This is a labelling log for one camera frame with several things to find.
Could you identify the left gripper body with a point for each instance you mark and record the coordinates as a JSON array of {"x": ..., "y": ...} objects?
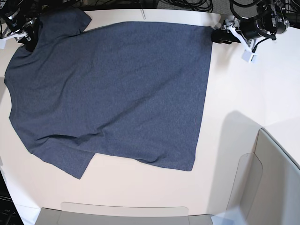
[{"x": 233, "y": 26}]

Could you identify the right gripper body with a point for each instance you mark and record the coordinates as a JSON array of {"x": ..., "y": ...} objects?
[{"x": 19, "y": 35}]

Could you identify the dark blue t-shirt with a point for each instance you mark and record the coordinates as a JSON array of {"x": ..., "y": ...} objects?
[{"x": 131, "y": 89}]

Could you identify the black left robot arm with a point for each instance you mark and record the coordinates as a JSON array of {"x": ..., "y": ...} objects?
[{"x": 250, "y": 32}]

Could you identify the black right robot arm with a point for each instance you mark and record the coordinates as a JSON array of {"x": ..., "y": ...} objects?
[{"x": 22, "y": 23}]

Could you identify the grey bin right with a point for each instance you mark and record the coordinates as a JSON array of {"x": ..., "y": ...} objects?
[{"x": 266, "y": 189}]

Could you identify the grey bin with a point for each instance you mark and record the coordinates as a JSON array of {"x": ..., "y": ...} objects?
[
  {"x": 87, "y": 214},
  {"x": 266, "y": 189}
]

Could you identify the grey bin bottom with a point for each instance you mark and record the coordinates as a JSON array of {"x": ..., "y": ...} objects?
[{"x": 87, "y": 214}]

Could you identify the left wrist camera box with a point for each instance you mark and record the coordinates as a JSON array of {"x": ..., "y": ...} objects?
[{"x": 249, "y": 57}]

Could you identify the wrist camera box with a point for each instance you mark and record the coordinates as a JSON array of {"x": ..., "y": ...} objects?
[
  {"x": 249, "y": 57},
  {"x": 2, "y": 43}
]

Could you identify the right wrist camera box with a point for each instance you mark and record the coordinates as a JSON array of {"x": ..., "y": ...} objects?
[{"x": 2, "y": 43}]

